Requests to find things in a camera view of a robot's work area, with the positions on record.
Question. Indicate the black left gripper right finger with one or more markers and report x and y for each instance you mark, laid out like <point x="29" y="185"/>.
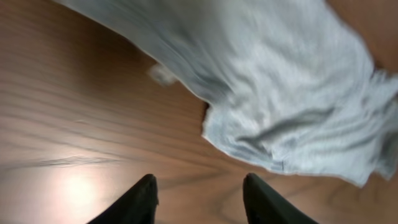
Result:
<point x="264" y="205"/>

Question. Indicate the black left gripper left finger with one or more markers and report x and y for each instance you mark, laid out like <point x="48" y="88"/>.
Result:
<point x="136" y="206"/>

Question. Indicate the light blue t-shirt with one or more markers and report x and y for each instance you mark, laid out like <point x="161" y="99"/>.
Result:
<point x="291" y="88"/>

